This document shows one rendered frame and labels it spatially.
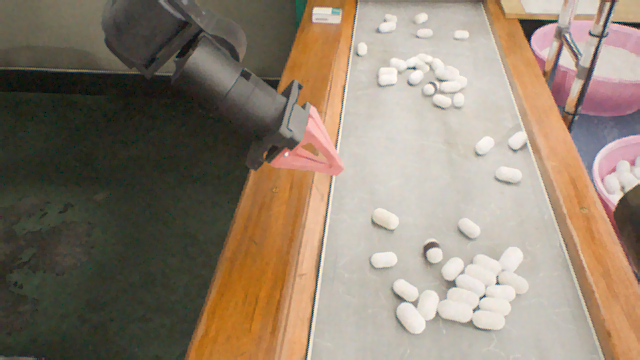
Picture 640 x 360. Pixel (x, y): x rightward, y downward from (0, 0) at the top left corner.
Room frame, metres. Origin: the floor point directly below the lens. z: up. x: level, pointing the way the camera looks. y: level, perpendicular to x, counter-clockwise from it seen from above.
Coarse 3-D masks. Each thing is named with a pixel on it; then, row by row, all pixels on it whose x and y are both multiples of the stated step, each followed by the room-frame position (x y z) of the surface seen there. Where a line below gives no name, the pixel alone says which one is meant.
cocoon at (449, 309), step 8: (440, 304) 0.38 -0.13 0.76; (448, 304) 0.38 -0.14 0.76; (456, 304) 0.38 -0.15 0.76; (464, 304) 0.38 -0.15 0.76; (440, 312) 0.37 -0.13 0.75; (448, 312) 0.37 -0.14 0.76; (456, 312) 0.37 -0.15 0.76; (464, 312) 0.37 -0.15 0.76; (472, 312) 0.37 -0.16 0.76; (456, 320) 0.37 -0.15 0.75; (464, 320) 0.36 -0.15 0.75
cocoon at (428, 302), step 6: (426, 294) 0.39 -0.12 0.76; (432, 294) 0.39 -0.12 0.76; (420, 300) 0.38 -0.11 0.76; (426, 300) 0.38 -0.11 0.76; (432, 300) 0.38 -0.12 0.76; (438, 300) 0.39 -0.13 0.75; (420, 306) 0.38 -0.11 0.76; (426, 306) 0.37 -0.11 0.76; (432, 306) 0.37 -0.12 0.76; (420, 312) 0.37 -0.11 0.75; (426, 312) 0.37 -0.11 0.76; (432, 312) 0.37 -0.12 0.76; (426, 318) 0.37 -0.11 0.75
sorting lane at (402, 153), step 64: (384, 0) 1.34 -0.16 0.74; (384, 64) 0.99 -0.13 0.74; (448, 64) 0.99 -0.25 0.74; (384, 128) 0.76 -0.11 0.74; (448, 128) 0.76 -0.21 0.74; (512, 128) 0.76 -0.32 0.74; (384, 192) 0.59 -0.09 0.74; (448, 192) 0.59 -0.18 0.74; (512, 192) 0.59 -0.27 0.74; (448, 256) 0.47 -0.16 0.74; (320, 320) 0.37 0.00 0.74; (384, 320) 0.37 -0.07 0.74; (448, 320) 0.37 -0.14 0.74; (512, 320) 0.37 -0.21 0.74; (576, 320) 0.37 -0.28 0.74
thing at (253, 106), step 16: (240, 80) 0.48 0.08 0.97; (256, 80) 0.49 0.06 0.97; (240, 96) 0.47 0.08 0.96; (256, 96) 0.48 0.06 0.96; (272, 96) 0.49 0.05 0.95; (288, 96) 0.50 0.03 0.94; (224, 112) 0.47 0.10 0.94; (240, 112) 0.47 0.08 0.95; (256, 112) 0.47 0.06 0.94; (272, 112) 0.47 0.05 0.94; (288, 112) 0.47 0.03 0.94; (240, 128) 0.47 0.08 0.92; (256, 128) 0.47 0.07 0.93; (272, 128) 0.46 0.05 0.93; (256, 144) 0.47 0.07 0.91; (272, 144) 0.44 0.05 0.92; (256, 160) 0.44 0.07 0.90
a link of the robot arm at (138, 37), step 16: (112, 0) 0.52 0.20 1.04; (128, 0) 0.49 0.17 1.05; (144, 0) 0.48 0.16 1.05; (160, 0) 0.48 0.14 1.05; (112, 16) 0.49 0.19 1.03; (128, 16) 0.48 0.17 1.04; (144, 16) 0.48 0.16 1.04; (160, 16) 0.48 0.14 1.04; (176, 16) 0.48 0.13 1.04; (112, 32) 0.48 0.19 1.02; (128, 32) 0.48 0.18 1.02; (144, 32) 0.48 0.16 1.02; (160, 32) 0.48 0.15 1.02; (176, 32) 0.49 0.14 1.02; (128, 48) 0.48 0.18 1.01; (144, 48) 0.48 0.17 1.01; (160, 48) 0.49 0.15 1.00
